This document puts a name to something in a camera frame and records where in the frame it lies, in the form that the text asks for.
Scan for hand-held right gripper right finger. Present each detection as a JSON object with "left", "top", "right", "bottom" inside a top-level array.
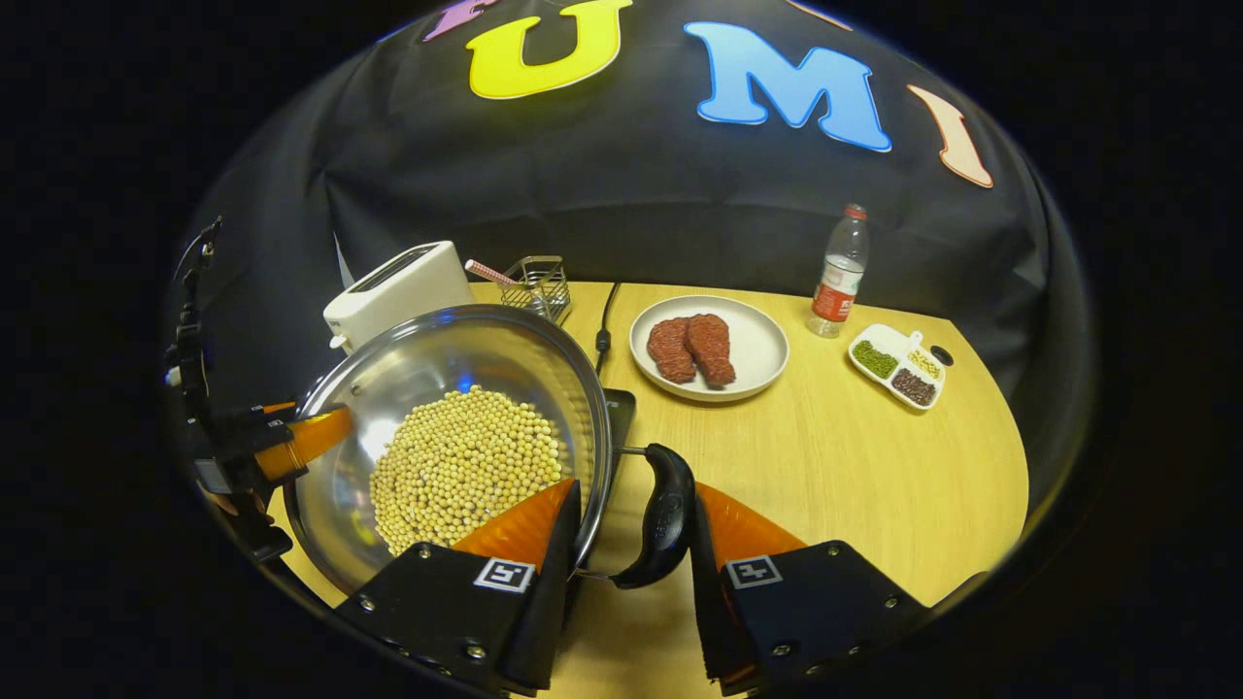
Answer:
[{"left": 688, "top": 482, "right": 930, "bottom": 696}]

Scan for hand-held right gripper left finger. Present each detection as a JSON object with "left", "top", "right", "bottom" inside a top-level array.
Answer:
[{"left": 333, "top": 478, "right": 584, "bottom": 696}]

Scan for steel pot with black handle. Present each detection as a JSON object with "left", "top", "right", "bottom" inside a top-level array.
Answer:
[{"left": 282, "top": 304, "right": 697, "bottom": 595}]

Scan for black induction cooktop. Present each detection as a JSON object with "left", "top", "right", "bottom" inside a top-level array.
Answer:
[{"left": 600, "top": 388, "right": 638, "bottom": 459}]

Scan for pile of soybeans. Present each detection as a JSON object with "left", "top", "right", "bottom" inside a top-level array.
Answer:
[{"left": 369, "top": 385, "right": 565, "bottom": 557}]

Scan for white toaster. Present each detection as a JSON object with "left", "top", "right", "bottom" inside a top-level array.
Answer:
[{"left": 322, "top": 241, "right": 475, "bottom": 355}]

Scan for red meat steak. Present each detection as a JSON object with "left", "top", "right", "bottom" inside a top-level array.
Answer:
[
  {"left": 647, "top": 317, "right": 698, "bottom": 384},
  {"left": 686, "top": 314, "right": 737, "bottom": 389}
]

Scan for white round plate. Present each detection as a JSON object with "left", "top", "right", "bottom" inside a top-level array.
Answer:
[{"left": 629, "top": 295, "right": 789, "bottom": 403}]

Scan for white divided dish of beans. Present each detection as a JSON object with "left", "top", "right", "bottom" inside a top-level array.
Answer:
[{"left": 848, "top": 323, "right": 946, "bottom": 412}]

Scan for clear water bottle red label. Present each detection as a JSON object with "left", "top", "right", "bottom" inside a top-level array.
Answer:
[{"left": 806, "top": 203, "right": 870, "bottom": 339}]

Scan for black power cable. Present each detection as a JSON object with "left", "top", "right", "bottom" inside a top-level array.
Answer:
[{"left": 591, "top": 282, "right": 622, "bottom": 376}]

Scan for wire basket holder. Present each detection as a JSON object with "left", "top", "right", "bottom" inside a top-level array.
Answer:
[{"left": 500, "top": 255, "right": 572, "bottom": 326}]

